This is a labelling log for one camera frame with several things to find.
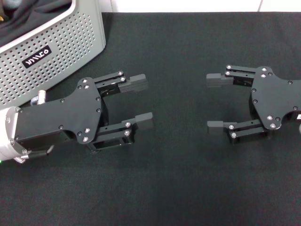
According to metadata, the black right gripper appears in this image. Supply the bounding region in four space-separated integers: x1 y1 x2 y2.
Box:
206 65 301 145

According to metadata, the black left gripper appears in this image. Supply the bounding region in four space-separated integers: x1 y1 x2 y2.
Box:
14 77 111 151

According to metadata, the grey perforated storage box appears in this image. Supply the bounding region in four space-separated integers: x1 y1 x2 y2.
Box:
0 0 106 107

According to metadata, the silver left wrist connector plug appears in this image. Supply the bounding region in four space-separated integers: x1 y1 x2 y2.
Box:
30 90 48 106

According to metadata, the dark grey crumpled cloth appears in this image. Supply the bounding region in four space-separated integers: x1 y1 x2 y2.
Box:
0 0 76 47

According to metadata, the black cable with spring connector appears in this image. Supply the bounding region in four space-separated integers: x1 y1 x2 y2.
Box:
14 145 55 163

